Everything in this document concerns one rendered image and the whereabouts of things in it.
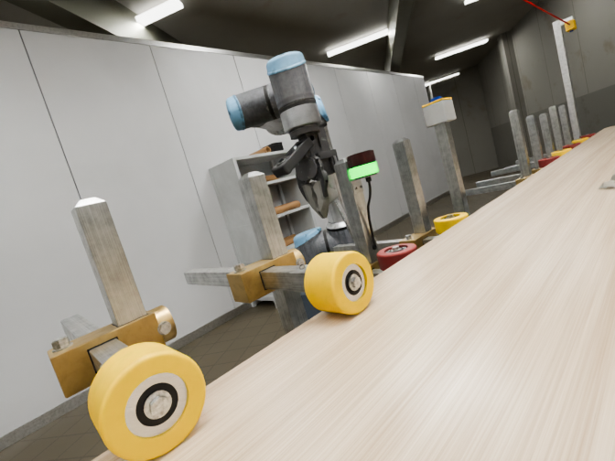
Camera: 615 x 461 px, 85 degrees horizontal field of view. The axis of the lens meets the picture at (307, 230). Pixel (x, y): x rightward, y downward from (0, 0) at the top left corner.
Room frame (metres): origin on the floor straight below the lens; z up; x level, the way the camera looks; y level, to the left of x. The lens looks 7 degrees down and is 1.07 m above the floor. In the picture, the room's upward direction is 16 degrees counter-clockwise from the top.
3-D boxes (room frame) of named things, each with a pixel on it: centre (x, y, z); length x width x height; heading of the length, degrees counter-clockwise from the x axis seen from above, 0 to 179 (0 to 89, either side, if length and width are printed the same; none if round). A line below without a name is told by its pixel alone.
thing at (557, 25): (2.41, -2.09, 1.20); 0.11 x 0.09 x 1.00; 41
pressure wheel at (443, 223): (0.82, -0.35, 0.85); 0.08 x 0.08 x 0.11
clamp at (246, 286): (0.59, 0.09, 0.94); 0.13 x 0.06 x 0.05; 131
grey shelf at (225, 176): (3.78, 0.34, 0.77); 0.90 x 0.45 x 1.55; 136
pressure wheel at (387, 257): (0.66, -0.16, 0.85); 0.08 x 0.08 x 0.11
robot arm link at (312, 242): (1.64, 0.00, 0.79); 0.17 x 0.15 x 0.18; 82
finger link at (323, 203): (0.81, -0.07, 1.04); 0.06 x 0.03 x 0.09; 131
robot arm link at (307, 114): (0.82, -0.06, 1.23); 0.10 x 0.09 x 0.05; 41
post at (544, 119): (1.91, -1.45, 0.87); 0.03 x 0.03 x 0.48; 41
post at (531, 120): (1.74, -1.26, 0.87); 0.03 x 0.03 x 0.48; 41
